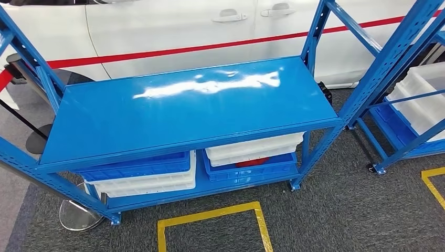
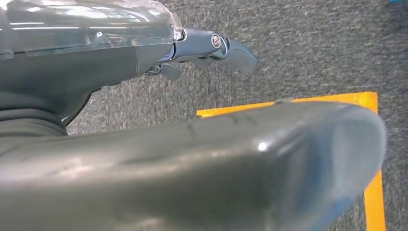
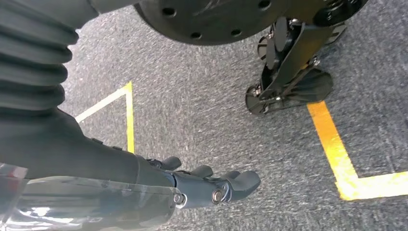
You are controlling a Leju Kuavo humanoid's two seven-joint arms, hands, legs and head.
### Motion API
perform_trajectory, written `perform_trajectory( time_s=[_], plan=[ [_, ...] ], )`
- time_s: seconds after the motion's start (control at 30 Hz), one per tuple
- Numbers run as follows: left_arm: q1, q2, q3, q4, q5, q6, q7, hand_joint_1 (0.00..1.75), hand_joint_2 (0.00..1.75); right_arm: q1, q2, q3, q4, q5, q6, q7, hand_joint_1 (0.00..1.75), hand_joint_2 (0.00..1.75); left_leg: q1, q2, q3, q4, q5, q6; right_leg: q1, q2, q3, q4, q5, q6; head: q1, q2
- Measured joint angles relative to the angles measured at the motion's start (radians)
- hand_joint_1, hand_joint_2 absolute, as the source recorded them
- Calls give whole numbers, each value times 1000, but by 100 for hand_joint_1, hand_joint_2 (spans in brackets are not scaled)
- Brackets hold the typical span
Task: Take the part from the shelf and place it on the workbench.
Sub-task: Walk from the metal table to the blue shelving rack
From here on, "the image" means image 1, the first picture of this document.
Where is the blue metal shelf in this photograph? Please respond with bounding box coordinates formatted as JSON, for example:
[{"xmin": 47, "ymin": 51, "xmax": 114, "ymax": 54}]
[{"xmin": 0, "ymin": 0, "xmax": 445, "ymax": 227}]

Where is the blue wheeled shelf cart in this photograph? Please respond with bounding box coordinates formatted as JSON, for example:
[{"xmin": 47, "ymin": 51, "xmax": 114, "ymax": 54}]
[{"xmin": 344, "ymin": 10, "xmax": 445, "ymax": 175}]

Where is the long white plastic bin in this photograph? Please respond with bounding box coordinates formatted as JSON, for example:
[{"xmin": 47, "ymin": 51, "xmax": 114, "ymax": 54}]
[
  {"xmin": 93, "ymin": 180, "xmax": 197, "ymax": 200},
  {"xmin": 84, "ymin": 150, "xmax": 197, "ymax": 193},
  {"xmin": 209, "ymin": 144, "xmax": 300, "ymax": 168},
  {"xmin": 205, "ymin": 132, "xmax": 305, "ymax": 162}
]

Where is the red flat object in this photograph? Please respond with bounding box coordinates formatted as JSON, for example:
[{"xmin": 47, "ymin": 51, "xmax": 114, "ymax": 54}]
[{"xmin": 236, "ymin": 157, "xmax": 270, "ymax": 169}]

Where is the long blue plastic tray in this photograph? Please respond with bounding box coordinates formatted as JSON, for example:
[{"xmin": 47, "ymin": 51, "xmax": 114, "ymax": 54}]
[{"xmin": 202, "ymin": 149, "xmax": 299, "ymax": 184}]

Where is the red barrier tape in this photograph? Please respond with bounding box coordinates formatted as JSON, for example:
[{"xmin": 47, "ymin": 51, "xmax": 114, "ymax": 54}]
[{"xmin": 0, "ymin": 9, "xmax": 444, "ymax": 93}]

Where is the blue plastic crate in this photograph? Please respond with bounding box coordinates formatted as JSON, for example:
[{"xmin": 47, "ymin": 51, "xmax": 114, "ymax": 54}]
[{"xmin": 73, "ymin": 150, "xmax": 192, "ymax": 183}]

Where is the white car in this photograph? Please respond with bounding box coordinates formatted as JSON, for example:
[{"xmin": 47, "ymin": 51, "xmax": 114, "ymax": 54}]
[{"xmin": 0, "ymin": 0, "xmax": 445, "ymax": 90}]

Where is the large blue plastic bin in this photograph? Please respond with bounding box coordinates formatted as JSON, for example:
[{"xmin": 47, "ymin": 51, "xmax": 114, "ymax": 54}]
[{"xmin": 373, "ymin": 100, "xmax": 445, "ymax": 157}]

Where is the chrome barrier stanchion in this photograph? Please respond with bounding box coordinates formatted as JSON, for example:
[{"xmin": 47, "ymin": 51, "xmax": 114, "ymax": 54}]
[{"xmin": 0, "ymin": 52, "xmax": 105, "ymax": 233}]

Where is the black barrier stanchion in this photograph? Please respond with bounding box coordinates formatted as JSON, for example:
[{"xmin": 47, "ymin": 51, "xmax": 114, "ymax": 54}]
[{"xmin": 0, "ymin": 98, "xmax": 54, "ymax": 155}]

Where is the white car door handle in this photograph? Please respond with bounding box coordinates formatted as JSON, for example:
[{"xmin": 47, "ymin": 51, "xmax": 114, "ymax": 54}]
[
  {"xmin": 260, "ymin": 2, "xmax": 297, "ymax": 18},
  {"xmin": 211, "ymin": 8, "xmax": 249, "ymax": 24}
]

